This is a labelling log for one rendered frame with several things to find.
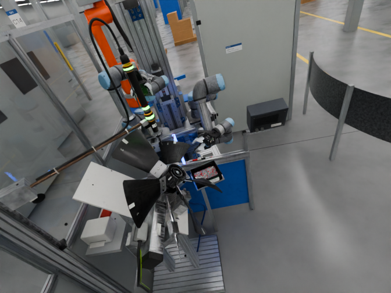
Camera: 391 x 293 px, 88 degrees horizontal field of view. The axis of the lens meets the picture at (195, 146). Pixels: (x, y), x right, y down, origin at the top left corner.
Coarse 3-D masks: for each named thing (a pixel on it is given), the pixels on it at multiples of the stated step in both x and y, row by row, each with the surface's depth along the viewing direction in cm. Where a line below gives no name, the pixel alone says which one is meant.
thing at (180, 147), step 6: (162, 144) 141; (174, 144) 141; (180, 144) 142; (186, 144) 143; (162, 150) 137; (168, 150) 136; (174, 150) 136; (180, 150) 136; (186, 150) 137; (162, 156) 133; (168, 156) 132; (174, 156) 131; (180, 156) 130; (168, 162) 128; (174, 162) 127
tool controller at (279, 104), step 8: (256, 104) 144; (264, 104) 142; (272, 104) 141; (280, 104) 139; (248, 112) 142; (256, 112) 140; (264, 112) 138; (272, 112) 138; (280, 112) 138; (248, 120) 149; (256, 120) 142; (264, 120) 143; (272, 120) 144; (280, 120) 145; (256, 128) 149; (264, 128) 151
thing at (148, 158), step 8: (128, 136) 114; (136, 136) 116; (144, 136) 118; (120, 144) 111; (128, 144) 112; (136, 144) 114; (144, 144) 116; (120, 152) 110; (128, 152) 111; (136, 152) 113; (144, 152) 114; (152, 152) 116; (120, 160) 109; (128, 160) 111; (136, 160) 112; (144, 160) 113; (152, 160) 115; (144, 168) 113
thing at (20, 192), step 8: (16, 184) 78; (24, 184) 78; (0, 192) 77; (8, 192) 76; (16, 192) 76; (24, 192) 78; (32, 192) 80; (0, 200) 74; (8, 200) 76; (16, 200) 77; (24, 200) 79; (8, 208) 78; (16, 208) 78
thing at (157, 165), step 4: (160, 160) 116; (156, 164) 116; (160, 164) 116; (164, 164) 117; (152, 168) 115; (156, 168) 116; (160, 168) 116; (164, 168) 117; (152, 172) 115; (156, 172) 115; (160, 172) 116; (156, 176) 115
